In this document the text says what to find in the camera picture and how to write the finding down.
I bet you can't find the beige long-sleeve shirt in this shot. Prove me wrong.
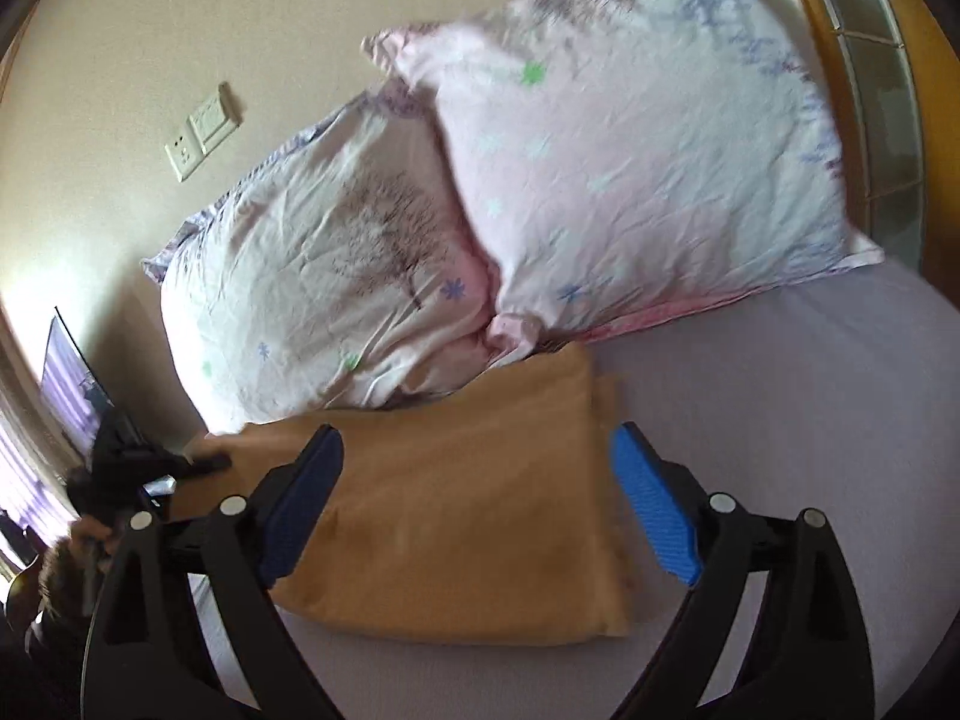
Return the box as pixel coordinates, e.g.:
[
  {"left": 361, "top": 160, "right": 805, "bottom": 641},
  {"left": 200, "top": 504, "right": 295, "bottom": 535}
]
[{"left": 172, "top": 344, "right": 635, "bottom": 645}]

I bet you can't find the person's hand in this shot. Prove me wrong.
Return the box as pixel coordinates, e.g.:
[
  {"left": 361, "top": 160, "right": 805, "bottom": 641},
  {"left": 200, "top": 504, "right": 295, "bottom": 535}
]
[{"left": 39, "top": 515, "right": 119, "bottom": 628}]

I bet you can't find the window with purple curtain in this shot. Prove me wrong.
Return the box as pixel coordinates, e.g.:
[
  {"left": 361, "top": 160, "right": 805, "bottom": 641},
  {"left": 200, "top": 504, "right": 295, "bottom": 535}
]
[{"left": 0, "top": 305, "right": 122, "bottom": 571}]

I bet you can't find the left floral pink pillow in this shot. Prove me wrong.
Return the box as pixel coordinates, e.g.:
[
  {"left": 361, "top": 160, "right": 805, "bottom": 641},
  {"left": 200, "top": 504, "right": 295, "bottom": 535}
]
[{"left": 143, "top": 82, "right": 494, "bottom": 434}]

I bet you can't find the floral pink pillow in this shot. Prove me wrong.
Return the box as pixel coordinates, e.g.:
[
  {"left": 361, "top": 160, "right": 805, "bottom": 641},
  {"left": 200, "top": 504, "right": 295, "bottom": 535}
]
[
  {"left": 143, "top": 82, "right": 494, "bottom": 434},
  {"left": 363, "top": 0, "right": 884, "bottom": 360}
]

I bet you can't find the lavender bed sheet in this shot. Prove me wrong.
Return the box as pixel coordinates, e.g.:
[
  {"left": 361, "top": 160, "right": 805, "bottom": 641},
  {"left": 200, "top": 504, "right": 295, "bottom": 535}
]
[{"left": 286, "top": 260, "right": 958, "bottom": 718}]

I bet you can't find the right floral pink pillow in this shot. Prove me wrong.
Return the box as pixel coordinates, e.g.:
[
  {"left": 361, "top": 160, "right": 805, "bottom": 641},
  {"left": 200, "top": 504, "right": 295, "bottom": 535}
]
[{"left": 363, "top": 0, "right": 884, "bottom": 360}]

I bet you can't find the wooden headboard with glass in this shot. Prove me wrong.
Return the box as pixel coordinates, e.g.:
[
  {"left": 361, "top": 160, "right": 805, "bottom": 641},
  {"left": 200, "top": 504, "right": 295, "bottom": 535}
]
[{"left": 765, "top": 0, "right": 958, "bottom": 296}]

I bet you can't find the white wall socket plate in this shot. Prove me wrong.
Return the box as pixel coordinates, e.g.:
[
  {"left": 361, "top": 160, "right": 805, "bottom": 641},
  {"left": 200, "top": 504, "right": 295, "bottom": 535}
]
[{"left": 164, "top": 121, "right": 203, "bottom": 182}]

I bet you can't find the white wall switch plate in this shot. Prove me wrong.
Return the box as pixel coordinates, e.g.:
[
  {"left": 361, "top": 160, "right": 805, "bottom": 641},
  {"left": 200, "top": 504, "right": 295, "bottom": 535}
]
[{"left": 187, "top": 83, "right": 241, "bottom": 156}]

